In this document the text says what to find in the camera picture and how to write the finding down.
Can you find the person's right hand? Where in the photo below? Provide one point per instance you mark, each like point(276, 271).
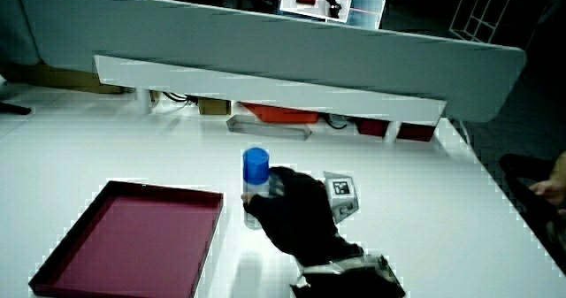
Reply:
point(296, 218)

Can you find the glue bottle with blue cap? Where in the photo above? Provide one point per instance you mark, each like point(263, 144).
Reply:
point(255, 167)

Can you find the person's right forearm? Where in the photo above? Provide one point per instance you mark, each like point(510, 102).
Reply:
point(354, 280)

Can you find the white desk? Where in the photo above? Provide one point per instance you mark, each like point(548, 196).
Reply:
point(420, 209)

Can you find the grey desk divider panel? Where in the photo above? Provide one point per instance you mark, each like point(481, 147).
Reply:
point(265, 46)

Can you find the clear plastic box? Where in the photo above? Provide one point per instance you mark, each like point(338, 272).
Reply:
point(269, 129)

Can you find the orange plastic tray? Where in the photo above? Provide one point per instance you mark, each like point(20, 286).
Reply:
point(283, 113)

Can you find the dark red box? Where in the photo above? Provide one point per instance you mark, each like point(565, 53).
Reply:
point(415, 132)
point(372, 127)

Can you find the small cardboard box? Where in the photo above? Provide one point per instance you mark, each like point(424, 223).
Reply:
point(214, 106)

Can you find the dark red tray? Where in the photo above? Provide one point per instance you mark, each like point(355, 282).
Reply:
point(132, 240)

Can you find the large cardboard box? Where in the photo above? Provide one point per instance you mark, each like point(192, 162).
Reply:
point(57, 78)

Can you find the white shelving rack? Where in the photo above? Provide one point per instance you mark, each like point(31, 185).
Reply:
point(482, 10)

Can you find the black flat object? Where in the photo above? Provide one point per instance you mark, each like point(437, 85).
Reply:
point(13, 108)

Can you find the grey rounded divider panel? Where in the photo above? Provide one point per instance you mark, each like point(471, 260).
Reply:
point(15, 24)

